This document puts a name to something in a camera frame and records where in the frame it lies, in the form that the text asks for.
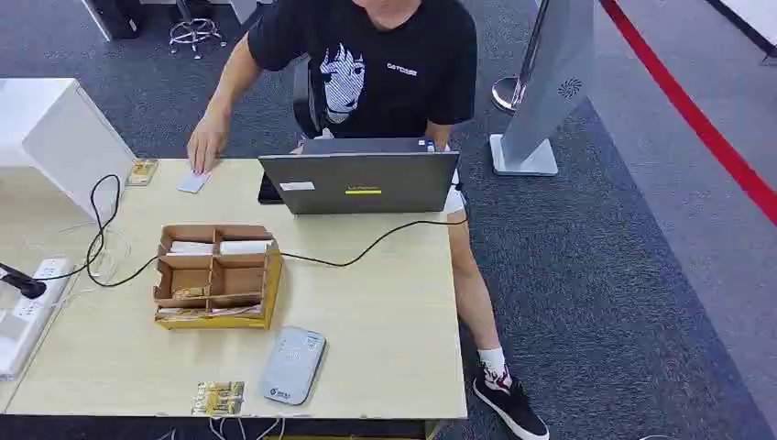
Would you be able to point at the person's right hand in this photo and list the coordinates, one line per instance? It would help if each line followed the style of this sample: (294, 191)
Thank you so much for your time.
(206, 141)

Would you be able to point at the wooden card box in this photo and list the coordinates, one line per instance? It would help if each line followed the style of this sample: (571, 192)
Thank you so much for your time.
(212, 316)

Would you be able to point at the grey standing kiosk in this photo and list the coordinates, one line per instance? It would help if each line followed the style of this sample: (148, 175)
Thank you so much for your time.
(552, 79)

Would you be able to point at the chrome chair base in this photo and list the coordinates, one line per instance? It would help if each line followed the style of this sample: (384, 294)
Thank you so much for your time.
(194, 31)

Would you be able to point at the black cabinet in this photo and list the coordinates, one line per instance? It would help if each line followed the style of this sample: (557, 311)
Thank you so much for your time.
(115, 17)

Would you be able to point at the person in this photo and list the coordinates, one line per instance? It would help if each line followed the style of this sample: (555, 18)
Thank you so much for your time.
(394, 67)

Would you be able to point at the grey laptop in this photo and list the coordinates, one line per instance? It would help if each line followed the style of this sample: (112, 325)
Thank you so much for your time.
(364, 182)

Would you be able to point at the black plug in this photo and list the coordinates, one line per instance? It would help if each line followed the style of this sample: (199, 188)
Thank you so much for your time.
(24, 284)

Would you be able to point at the red barrier strip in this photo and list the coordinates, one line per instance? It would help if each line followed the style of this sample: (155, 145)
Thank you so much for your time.
(686, 109)

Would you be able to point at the gold card pack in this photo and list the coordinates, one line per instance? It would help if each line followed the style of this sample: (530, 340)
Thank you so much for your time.
(218, 398)

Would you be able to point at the grey card reader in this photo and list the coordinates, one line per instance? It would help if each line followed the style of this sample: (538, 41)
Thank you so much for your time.
(294, 365)

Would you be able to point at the white card stack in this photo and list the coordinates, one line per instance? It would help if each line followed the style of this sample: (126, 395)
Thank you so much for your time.
(245, 247)
(190, 248)

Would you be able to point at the gold framed card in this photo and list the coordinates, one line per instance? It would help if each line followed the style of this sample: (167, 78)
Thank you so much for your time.
(142, 172)

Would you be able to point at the chrome stanchion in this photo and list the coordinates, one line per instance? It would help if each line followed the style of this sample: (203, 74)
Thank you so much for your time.
(508, 92)

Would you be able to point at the black office chair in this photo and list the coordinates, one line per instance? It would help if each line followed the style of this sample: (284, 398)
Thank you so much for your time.
(302, 97)

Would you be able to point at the white power strip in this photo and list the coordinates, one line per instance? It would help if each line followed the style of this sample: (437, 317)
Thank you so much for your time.
(24, 322)

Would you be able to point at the black phone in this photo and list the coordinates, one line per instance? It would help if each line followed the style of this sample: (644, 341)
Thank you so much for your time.
(268, 192)

